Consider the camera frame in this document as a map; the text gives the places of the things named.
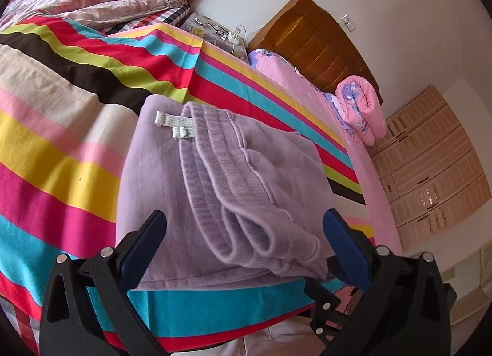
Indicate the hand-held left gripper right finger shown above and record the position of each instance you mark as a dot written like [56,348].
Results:
[346,248]

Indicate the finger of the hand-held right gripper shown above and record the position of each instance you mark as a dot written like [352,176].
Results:
[326,302]

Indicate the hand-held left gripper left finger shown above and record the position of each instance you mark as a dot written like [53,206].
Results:
[144,240]

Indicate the lilac sweatshirt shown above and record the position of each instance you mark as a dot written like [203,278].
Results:
[230,187]

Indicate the white cloth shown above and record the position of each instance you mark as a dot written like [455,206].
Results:
[269,340]

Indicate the beige wardrobe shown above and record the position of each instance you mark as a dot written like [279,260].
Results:
[422,167]

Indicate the striped colourful blanket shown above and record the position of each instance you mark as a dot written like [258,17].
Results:
[57,148]

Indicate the rolled pink floral quilt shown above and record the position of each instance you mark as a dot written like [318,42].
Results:
[361,110]

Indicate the pink bed sheet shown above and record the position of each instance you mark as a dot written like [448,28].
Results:
[299,87]

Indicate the dark wooden headboard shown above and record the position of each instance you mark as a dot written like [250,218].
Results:
[319,44]

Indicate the black eyeglasses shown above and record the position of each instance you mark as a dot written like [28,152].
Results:
[217,29]

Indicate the white wall socket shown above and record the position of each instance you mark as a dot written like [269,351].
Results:
[348,21]

